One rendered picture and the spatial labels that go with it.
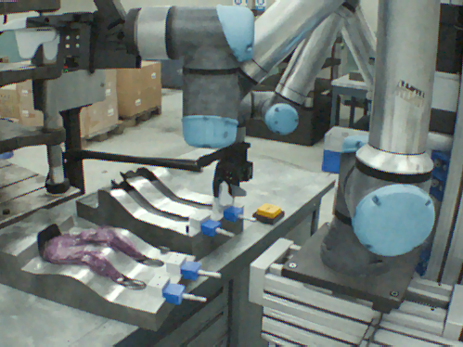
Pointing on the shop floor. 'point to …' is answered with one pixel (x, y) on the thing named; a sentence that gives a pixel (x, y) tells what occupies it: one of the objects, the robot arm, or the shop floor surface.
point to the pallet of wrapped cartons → (92, 121)
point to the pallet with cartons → (139, 93)
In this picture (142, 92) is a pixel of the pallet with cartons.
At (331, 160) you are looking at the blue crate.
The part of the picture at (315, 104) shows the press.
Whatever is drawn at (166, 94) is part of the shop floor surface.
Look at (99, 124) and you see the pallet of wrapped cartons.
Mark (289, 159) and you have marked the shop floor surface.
